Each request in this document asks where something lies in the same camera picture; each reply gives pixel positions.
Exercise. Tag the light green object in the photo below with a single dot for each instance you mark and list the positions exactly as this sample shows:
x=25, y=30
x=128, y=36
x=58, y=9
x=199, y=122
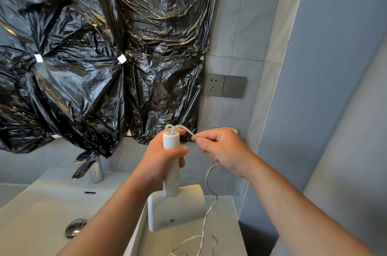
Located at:
x=230, y=129

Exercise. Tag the white tape piece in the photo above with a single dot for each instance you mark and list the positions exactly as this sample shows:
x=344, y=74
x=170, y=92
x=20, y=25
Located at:
x=38, y=58
x=56, y=136
x=122, y=58

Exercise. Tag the chrome faucet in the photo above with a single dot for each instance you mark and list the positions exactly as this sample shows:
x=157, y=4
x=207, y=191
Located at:
x=96, y=171

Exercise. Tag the chrome drain stopper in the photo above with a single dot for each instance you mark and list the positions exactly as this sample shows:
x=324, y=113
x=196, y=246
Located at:
x=75, y=227

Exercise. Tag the grey wall switch plate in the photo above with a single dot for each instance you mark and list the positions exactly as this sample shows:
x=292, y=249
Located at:
x=234, y=86

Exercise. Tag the person's left forearm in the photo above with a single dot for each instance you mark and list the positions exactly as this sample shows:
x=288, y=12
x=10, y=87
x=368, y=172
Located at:
x=105, y=222

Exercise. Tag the white hair dryer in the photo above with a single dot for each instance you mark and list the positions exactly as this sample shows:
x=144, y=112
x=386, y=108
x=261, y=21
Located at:
x=177, y=210

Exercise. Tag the white sink basin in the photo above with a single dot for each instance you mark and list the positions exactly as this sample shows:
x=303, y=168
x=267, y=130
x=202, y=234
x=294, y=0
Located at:
x=39, y=216

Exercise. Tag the person's left hand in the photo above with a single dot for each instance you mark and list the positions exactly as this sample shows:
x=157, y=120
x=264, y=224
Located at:
x=152, y=162

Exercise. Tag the person's left thumb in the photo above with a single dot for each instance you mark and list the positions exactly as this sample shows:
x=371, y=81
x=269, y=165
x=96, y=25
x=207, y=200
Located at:
x=177, y=152

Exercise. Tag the grey wall socket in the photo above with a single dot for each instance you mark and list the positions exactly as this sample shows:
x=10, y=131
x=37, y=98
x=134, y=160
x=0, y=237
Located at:
x=214, y=84

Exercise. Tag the person's right hand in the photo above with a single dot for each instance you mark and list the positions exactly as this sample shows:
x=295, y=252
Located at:
x=228, y=151

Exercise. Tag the person's right forearm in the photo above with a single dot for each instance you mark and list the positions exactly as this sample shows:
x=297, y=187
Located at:
x=296, y=213

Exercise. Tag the person's right thumb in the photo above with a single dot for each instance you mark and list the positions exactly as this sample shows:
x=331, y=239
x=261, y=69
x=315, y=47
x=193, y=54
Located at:
x=205, y=144

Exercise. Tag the black plastic sheet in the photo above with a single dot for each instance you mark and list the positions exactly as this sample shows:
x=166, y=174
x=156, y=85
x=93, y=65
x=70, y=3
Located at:
x=60, y=53
x=163, y=7
x=163, y=95

